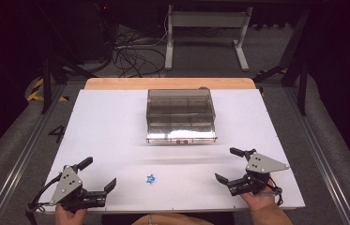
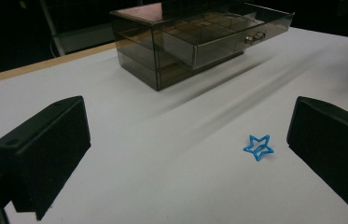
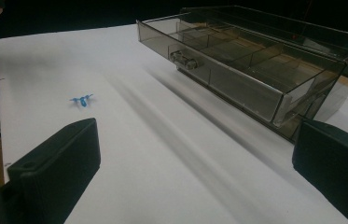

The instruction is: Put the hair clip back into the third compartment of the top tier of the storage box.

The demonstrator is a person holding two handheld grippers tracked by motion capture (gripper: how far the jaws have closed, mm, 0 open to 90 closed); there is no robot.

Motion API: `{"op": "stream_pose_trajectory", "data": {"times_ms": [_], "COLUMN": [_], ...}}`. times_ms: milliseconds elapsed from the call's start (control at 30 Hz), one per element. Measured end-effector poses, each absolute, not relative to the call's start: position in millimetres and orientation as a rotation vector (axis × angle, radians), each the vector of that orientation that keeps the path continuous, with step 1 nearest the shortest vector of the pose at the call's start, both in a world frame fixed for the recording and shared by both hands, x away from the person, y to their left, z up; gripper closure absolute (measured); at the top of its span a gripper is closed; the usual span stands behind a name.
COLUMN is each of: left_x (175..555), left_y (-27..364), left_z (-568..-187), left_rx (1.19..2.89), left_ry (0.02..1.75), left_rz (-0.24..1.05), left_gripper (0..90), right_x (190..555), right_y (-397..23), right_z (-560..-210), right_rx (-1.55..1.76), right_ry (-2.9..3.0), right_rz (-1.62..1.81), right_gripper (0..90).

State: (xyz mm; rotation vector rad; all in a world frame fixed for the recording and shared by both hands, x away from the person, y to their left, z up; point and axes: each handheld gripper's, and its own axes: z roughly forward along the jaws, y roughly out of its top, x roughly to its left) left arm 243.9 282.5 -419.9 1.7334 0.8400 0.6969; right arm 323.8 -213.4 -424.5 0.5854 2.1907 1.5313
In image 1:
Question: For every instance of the dark computer tower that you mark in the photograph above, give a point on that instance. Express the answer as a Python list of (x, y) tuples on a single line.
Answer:
[(96, 28)]

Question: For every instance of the clear plastic drawer box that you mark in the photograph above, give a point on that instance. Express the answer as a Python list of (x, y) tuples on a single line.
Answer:
[(180, 115)]

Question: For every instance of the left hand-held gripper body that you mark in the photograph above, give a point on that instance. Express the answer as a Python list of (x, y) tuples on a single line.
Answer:
[(69, 187)]

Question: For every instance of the aluminium floor rail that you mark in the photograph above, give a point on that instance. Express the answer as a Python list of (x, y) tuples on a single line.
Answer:
[(322, 159), (22, 156)]

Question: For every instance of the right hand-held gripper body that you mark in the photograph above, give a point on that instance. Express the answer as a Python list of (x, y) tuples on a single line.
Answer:
[(263, 165)]

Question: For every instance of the white metal desk frame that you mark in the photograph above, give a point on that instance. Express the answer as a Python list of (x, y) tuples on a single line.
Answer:
[(207, 19)]

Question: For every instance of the black metal stand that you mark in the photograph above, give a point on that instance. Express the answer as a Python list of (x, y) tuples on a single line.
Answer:
[(301, 72), (47, 81)]

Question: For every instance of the person's right hand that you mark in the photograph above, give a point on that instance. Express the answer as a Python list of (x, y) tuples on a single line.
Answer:
[(258, 201)]

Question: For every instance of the white table mat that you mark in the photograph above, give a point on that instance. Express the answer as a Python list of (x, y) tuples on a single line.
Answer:
[(107, 131)]

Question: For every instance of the small blue star-shaped piece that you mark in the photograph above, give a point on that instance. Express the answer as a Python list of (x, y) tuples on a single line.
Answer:
[(151, 179)]

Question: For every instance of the person's left hand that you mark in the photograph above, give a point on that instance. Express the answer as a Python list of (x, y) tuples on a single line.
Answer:
[(68, 218)]

